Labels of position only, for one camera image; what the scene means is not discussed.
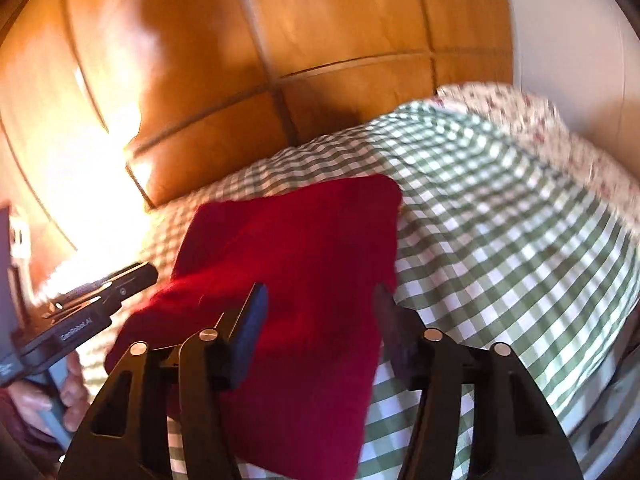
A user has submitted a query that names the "green checkered bed sheet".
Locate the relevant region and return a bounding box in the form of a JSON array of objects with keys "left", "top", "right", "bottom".
[{"left": 79, "top": 100, "right": 640, "bottom": 480}]

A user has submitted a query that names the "floral pillow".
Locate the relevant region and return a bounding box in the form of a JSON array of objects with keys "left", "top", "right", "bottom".
[{"left": 434, "top": 82, "right": 640, "bottom": 243}]

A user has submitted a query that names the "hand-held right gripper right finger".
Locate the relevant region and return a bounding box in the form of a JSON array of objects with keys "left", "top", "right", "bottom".
[{"left": 372, "top": 282, "right": 585, "bottom": 480}]

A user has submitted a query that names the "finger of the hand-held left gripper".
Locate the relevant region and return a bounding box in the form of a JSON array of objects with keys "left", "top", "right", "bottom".
[{"left": 49, "top": 261, "right": 159, "bottom": 311}]

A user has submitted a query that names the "wooden headboard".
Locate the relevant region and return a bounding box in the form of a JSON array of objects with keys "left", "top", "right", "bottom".
[{"left": 0, "top": 0, "right": 517, "bottom": 311}]

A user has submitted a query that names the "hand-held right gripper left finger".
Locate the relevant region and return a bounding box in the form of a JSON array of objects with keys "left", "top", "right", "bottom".
[{"left": 62, "top": 282, "right": 269, "bottom": 480}]

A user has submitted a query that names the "red knit garment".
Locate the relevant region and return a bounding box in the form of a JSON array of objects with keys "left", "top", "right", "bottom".
[{"left": 104, "top": 174, "right": 404, "bottom": 477}]

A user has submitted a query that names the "person's left hand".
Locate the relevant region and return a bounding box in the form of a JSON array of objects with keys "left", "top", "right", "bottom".
[{"left": 9, "top": 349, "right": 90, "bottom": 443}]

